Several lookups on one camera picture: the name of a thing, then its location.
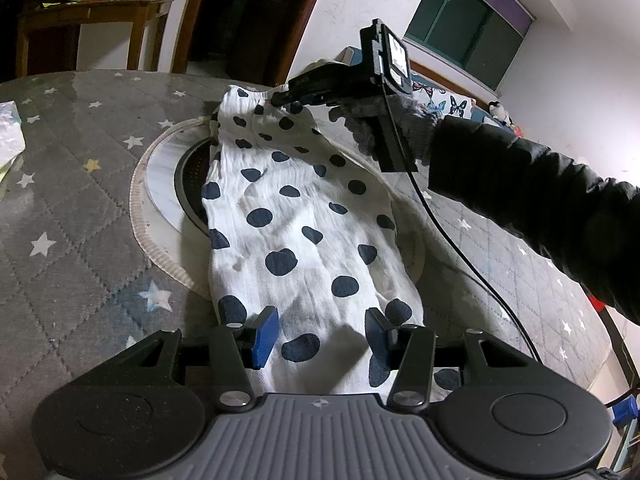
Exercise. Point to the window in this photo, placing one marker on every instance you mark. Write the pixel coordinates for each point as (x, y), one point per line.
(465, 30)

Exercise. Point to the person's right hand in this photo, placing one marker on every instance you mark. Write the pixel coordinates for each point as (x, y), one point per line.
(422, 125)

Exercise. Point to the grey star quilted mat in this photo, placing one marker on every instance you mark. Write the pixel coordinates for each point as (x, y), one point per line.
(75, 185)

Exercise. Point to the wooden side table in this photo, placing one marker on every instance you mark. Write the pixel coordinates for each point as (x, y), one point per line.
(95, 12)

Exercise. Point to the small red object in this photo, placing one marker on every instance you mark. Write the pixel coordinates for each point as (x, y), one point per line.
(595, 303)

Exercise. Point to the wooden door frame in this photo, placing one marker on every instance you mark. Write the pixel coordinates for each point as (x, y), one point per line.
(300, 20)

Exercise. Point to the plush toy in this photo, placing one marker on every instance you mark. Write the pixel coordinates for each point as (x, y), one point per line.
(500, 112)

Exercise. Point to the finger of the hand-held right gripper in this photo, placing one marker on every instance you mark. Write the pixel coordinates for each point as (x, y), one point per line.
(290, 100)

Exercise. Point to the person's right forearm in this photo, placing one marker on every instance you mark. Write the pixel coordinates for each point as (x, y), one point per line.
(540, 200)

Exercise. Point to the butterfly print bedding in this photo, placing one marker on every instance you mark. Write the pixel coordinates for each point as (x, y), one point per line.
(450, 102)

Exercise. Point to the white plastic bag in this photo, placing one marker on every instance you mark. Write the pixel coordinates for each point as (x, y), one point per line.
(11, 135)

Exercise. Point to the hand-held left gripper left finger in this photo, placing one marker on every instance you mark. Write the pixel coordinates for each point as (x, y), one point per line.
(264, 336)

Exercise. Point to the black round cooker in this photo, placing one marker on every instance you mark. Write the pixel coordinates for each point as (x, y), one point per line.
(192, 172)

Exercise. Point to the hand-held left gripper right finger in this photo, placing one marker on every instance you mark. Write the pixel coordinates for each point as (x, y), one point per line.
(376, 332)

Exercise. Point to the blue plastic object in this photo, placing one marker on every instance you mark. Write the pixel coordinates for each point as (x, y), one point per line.
(625, 412)

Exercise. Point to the white polka dot pants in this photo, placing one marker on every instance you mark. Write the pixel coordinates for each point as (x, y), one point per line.
(300, 240)

